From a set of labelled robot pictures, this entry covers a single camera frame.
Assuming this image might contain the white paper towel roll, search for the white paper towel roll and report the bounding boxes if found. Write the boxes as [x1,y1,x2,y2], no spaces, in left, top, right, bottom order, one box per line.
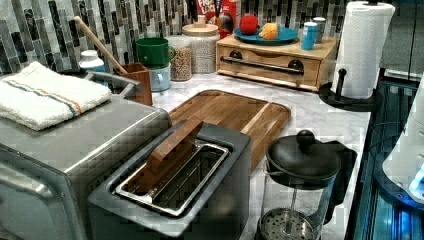
[331,1,395,99]

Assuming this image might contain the brown wooden toast block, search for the brown wooden toast block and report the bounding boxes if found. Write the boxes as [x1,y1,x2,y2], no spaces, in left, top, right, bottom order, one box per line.
[122,118,203,195]

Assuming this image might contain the grey slot toaster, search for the grey slot toaster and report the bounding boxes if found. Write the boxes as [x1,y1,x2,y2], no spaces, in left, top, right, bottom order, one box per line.
[88,123,251,240]

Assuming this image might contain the green mug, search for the green mug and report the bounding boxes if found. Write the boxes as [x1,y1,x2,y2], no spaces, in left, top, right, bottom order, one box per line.
[136,37,176,69]

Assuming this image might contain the light blue mug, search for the light blue mug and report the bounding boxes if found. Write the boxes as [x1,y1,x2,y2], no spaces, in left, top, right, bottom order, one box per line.
[149,64,171,92]

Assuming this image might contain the glass jar with wooden lid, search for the glass jar with wooden lid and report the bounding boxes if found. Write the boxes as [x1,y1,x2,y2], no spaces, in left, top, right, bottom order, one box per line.
[182,15,220,74]

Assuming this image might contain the black paper towel holder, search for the black paper towel holder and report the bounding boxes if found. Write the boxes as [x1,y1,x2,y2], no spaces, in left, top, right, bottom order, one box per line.
[319,68,383,112]

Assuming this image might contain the wooden rolling pin handle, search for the wooden rolling pin handle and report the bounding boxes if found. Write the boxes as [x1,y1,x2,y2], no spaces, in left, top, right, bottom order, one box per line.
[73,16,128,74]

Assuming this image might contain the brown wooden utensil holder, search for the brown wooden utensil holder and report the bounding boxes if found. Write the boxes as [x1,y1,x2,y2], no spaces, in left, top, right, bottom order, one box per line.
[114,62,153,106]

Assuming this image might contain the stainless steel toaster oven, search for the stainless steel toaster oven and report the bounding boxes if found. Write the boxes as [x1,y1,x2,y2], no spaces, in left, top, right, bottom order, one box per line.
[0,72,171,240]

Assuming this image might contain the glass jar of grains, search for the glass jar of grains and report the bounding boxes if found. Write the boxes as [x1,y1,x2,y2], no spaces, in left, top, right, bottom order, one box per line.
[167,35,192,81]

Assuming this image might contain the white lidded bottle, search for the white lidded bottle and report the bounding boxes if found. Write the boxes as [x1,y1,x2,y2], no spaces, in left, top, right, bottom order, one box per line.
[79,50,106,72]

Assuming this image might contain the red apple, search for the red apple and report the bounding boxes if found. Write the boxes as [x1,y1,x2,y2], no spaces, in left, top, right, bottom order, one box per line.
[239,15,258,35]

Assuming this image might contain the light wooden drawer box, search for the light wooden drawer box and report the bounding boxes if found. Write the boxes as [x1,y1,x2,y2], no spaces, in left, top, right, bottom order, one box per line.
[216,35,338,92]

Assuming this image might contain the grey metal shaker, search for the grey metal shaker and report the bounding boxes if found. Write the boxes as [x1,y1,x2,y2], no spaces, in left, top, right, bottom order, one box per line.
[313,17,326,44]

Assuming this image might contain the red cereal box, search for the red cereal box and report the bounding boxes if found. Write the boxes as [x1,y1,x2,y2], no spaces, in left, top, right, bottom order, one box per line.
[196,0,240,38]

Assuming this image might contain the teal blue plate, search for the teal blue plate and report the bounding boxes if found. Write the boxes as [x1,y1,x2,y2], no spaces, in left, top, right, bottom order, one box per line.
[233,27,298,46]

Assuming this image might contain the black glass french press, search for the black glass french press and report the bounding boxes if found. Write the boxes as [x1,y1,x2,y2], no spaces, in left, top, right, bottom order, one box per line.
[254,130,357,240]

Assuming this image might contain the blue can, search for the blue can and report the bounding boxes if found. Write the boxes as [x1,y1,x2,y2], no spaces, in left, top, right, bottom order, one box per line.
[301,22,318,50]

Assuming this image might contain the wooden drawer with black handle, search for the wooden drawer with black handle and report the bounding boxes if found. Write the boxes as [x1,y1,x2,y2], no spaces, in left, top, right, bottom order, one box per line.
[218,47,320,87]

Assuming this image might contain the wooden cutting board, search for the wooden cutting board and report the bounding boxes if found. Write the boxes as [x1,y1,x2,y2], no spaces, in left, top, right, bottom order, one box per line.
[169,90,291,171]

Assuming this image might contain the orange fruit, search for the orange fruit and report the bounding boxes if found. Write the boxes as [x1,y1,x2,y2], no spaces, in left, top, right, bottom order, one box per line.
[259,23,279,40]

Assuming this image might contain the white folded striped towel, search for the white folded striped towel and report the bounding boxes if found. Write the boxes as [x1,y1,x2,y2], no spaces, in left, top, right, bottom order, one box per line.
[0,62,112,131]

